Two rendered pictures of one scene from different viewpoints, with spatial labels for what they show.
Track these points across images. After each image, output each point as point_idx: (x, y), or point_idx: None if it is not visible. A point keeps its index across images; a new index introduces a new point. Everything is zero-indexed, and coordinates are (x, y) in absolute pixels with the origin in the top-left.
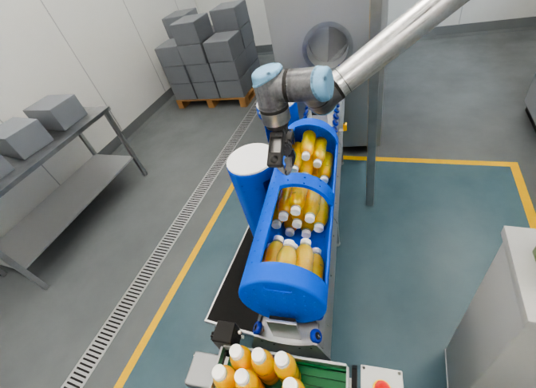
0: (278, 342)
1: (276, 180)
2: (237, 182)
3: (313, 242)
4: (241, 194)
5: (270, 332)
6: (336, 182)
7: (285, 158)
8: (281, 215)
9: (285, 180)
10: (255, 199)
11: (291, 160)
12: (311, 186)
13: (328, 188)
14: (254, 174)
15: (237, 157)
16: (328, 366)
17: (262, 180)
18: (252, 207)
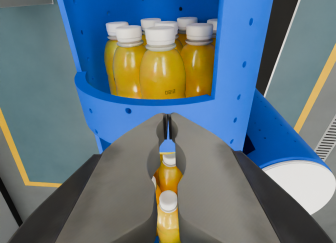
0: None
1: (227, 125)
2: (306, 148)
3: (137, 11)
4: (291, 129)
5: None
6: None
7: (138, 232)
8: (201, 26)
9: (195, 120)
10: (263, 123)
11: (78, 202)
12: (105, 102)
13: (84, 114)
14: (274, 163)
15: (312, 197)
16: None
17: (256, 153)
18: (266, 112)
